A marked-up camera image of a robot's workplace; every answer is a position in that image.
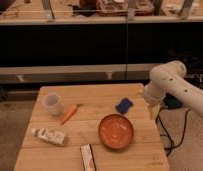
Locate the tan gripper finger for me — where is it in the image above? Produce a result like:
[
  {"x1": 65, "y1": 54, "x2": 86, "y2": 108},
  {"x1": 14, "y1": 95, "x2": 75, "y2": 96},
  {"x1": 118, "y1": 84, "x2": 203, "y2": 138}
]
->
[{"x1": 149, "y1": 105, "x2": 160, "y2": 120}]

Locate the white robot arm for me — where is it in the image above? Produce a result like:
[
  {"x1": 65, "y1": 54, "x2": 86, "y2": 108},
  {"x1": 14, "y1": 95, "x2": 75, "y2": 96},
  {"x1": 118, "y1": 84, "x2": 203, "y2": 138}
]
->
[{"x1": 142, "y1": 61, "x2": 203, "y2": 118}]

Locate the dark power adapter box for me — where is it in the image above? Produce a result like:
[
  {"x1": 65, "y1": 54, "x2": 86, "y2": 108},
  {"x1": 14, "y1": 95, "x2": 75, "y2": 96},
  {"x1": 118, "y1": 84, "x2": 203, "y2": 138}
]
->
[{"x1": 164, "y1": 94, "x2": 183, "y2": 109}]

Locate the blue sponge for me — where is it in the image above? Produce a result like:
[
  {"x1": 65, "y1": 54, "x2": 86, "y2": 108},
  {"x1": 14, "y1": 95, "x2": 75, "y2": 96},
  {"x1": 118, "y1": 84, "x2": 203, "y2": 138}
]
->
[{"x1": 115, "y1": 98, "x2": 133, "y2": 114}]

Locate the orange plate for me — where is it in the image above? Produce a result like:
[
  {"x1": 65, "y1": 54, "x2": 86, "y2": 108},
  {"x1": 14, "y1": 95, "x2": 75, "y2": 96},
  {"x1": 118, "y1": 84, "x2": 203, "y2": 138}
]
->
[{"x1": 98, "y1": 114, "x2": 134, "y2": 150}]

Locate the white flat packet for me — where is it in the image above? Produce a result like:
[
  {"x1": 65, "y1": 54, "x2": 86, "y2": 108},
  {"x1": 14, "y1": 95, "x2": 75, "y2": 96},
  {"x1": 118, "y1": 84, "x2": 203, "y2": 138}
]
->
[{"x1": 80, "y1": 144, "x2": 96, "y2": 171}]

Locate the orange carrot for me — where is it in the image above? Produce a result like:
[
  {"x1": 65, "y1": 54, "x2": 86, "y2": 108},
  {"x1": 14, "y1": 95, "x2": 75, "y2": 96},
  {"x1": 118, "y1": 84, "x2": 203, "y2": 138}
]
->
[{"x1": 60, "y1": 104, "x2": 83, "y2": 125}]

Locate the white squeeze tube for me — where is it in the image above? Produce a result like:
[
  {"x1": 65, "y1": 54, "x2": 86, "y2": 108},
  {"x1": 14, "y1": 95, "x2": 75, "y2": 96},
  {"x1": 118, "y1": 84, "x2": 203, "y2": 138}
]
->
[{"x1": 31, "y1": 128, "x2": 67, "y2": 146}]

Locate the black floor cable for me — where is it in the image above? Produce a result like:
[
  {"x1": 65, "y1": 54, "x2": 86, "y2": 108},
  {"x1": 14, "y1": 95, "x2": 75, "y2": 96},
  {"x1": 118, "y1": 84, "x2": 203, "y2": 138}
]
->
[{"x1": 155, "y1": 73, "x2": 203, "y2": 158}]

